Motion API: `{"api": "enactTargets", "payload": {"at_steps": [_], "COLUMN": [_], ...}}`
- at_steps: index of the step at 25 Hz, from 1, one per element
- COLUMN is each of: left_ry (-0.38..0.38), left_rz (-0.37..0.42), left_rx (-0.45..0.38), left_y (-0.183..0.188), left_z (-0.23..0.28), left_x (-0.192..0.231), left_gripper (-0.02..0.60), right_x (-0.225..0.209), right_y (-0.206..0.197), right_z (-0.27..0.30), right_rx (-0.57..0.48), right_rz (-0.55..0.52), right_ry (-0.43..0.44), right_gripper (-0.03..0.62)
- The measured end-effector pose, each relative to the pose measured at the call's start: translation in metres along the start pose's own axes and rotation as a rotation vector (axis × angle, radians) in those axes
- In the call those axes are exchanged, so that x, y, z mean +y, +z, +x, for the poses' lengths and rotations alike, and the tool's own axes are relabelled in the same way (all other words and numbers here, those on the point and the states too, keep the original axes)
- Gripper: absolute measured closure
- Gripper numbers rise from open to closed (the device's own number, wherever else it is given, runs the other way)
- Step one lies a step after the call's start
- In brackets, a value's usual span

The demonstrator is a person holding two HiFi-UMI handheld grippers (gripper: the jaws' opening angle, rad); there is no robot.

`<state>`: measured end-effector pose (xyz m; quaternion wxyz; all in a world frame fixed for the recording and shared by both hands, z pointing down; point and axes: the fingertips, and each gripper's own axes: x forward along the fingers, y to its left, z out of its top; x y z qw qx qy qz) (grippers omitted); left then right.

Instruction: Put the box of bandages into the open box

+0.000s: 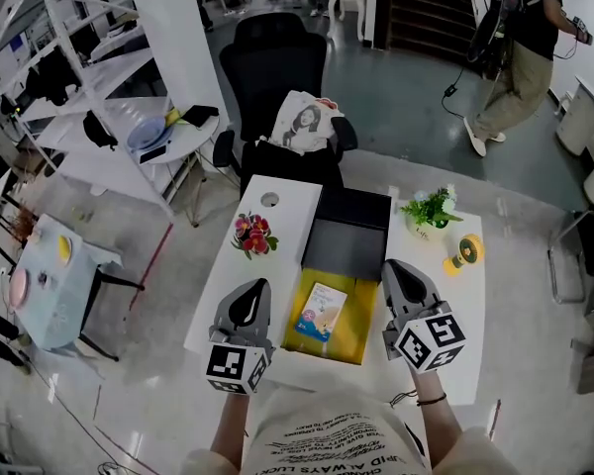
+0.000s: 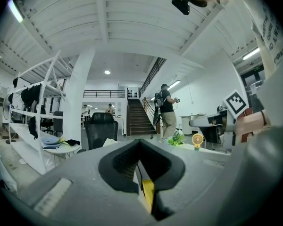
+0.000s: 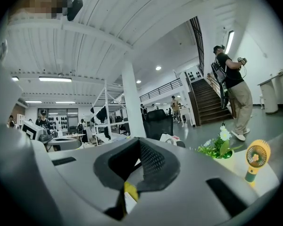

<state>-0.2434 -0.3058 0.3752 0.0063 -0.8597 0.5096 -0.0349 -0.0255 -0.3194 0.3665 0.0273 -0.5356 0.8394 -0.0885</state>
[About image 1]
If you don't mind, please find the person's left forearm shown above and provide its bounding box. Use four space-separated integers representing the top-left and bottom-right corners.
209 390 252 458

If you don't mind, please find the metal frame chair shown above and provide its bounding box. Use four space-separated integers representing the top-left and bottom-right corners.
545 209 594 307

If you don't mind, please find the yellow handheld fan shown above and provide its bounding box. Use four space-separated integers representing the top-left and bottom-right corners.
442 233 487 278

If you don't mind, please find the green plant in white pot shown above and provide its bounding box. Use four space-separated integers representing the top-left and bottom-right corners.
399 183 464 243

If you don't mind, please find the white shelf rack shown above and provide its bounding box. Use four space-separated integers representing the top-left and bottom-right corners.
0 0 180 218

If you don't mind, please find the white desk with round hole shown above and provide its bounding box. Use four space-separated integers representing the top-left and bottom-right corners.
183 174 324 365

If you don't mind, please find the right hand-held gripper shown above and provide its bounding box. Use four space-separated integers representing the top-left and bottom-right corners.
381 258 468 376

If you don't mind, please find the table with light blue cloth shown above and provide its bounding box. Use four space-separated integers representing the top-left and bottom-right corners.
11 213 146 364

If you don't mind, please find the black office chair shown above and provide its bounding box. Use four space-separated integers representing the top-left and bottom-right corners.
212 12 359 200

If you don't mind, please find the black pouch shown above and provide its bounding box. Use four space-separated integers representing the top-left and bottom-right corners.
182 104 221 130

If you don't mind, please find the round white table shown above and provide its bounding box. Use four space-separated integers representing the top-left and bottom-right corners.
127 105 223 228

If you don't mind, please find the red flower decoration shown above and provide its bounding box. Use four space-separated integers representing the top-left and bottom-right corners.
230 211 280 262

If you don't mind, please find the person's right forearm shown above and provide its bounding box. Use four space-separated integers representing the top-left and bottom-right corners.
407 370 465 445

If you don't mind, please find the pink plate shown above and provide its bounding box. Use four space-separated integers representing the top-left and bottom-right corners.
8 269 33 317

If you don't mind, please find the black box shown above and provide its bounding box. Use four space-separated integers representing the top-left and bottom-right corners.
280 184 394 367

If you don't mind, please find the blue basin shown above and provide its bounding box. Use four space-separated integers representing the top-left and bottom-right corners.
126 116 172 154

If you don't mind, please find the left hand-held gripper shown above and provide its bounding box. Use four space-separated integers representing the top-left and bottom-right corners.
204 278 277 397

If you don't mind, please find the dark wooden staircase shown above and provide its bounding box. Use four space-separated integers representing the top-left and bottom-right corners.
372 0 482 62

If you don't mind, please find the cream printed shirt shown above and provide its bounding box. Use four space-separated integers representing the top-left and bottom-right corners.
179 382 522 475

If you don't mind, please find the portrait print cushion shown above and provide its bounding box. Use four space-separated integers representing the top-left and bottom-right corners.
268 90 346 157

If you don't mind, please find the white pillar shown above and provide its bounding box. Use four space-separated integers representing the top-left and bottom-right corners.
123 0 230 134

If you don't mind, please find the white and blue product box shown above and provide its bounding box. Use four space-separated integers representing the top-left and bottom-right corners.
293 281 349 342

